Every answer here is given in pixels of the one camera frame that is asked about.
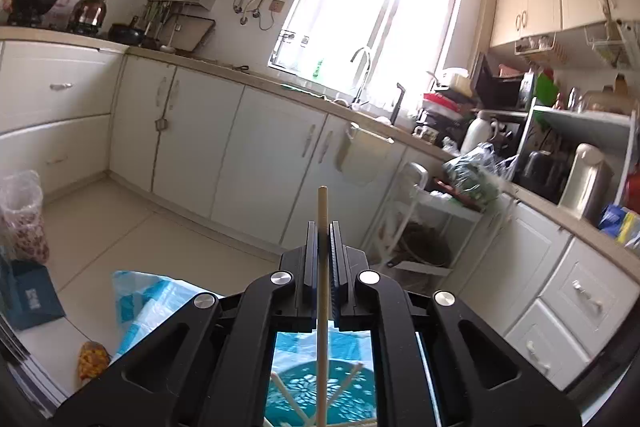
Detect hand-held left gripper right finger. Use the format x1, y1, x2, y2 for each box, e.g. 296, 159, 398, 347
327, 222, 583, 427

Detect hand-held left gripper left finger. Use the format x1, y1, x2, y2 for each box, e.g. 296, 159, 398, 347
52, 222, 321, 427

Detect wooden chopstick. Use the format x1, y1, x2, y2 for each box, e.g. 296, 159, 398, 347
271, 372, 311, 425
317, 186, 331, 427
305, 362, 365, 427

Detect teal plastic utensil holder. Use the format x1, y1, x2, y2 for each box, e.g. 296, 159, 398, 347
265, 357, 376, 427

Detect dark frying pan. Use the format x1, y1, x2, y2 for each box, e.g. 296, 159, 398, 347
385, 222, 453, 270

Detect white trolley rack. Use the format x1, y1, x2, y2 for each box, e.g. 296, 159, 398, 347
362, 162, 506, 278

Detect white hanging bin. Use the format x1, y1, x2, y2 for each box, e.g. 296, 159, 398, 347
336, 123, 396, 188

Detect white sink base cabinets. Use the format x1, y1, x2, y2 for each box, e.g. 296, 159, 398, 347
109, 54, 451, 258

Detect bag of green vegetables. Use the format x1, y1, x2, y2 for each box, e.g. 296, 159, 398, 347
442, 142, 506, 212

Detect white thermos jug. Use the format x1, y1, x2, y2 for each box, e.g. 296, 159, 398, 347
460, 109, 496, 155

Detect white cabinet with small drawers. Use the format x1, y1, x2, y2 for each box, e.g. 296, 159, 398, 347
450, 197, 640, 393

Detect steel sink faucet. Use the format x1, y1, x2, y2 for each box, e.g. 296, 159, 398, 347
350, 47, 373, 108

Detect yellow patterned slipper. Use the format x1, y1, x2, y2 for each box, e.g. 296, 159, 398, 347
77, 341, 111, 380

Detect black countertop appliance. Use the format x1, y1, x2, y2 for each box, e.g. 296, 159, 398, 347
472, 52, 536, 110

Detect steel thermos pot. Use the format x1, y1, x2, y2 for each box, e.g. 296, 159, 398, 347
557, 143, 613, 220

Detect blue cardboard box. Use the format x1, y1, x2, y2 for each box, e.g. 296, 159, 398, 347
0, 252, 66, 330

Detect dark cutting board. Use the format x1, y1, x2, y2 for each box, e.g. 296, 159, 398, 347
165, 18, 217, 52

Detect kitchen window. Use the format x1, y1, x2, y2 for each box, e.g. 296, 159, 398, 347
267, 0, 463, 118

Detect blue snack packet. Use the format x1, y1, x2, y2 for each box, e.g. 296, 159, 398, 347
597, 204, 640, 248

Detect white countertop shelf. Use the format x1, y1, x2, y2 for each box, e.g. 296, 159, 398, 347
515, 104, 638, 188

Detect clear plastic bag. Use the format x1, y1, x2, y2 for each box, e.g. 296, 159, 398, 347
0, 170, 51, 265

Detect white cabinet with drawer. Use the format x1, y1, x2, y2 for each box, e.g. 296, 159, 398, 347
0, 39, 126, 202

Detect black cooking pot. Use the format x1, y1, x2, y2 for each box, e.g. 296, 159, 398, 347
109, 18, 146, 45

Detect steel kettle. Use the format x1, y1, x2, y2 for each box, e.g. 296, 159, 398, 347
70, 0, 108, 32

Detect black wok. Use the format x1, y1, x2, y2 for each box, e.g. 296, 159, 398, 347
10, 0, 60, 28

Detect white wire basket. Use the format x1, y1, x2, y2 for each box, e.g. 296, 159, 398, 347
515, 32, 558, 58
585, 22, 640, 70

